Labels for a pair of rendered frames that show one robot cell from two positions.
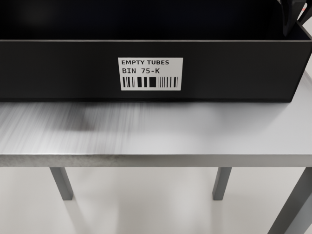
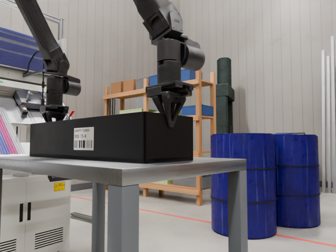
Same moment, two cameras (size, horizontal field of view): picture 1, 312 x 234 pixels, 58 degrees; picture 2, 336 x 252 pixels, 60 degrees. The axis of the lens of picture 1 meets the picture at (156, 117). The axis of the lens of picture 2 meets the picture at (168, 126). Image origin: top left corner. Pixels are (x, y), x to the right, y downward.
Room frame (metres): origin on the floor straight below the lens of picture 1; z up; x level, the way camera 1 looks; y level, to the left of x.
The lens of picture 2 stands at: (-0.06, -0.68, 0.84)
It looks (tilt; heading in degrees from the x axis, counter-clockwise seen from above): 4 degrees up; 42
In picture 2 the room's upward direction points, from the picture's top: straight up
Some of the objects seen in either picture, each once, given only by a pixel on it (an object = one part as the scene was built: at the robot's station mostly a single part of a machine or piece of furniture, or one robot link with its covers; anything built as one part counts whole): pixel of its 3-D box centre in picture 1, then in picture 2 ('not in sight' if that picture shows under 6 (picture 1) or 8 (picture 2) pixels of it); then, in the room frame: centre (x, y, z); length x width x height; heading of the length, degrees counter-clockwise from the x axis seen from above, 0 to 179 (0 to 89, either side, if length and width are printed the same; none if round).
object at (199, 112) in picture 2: not in sight; (153, 135); (3.43, 2.77, 1.00); 2.24 x 0.59 x 2.00; 94
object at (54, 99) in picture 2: not in sight; (54, 101); (0.45, 0.34, 1.00); 0.10 x 0.07 x 0.07; 90
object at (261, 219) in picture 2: not in sight; (266, 178); (2.95, 0.62, 0.48); 1.30 x 0.80 x 0.96; 175
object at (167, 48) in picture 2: not in sight; (170, 53); (0.45, -0.22, 1.06); 0.07 x 0.06 x 0.07; 172
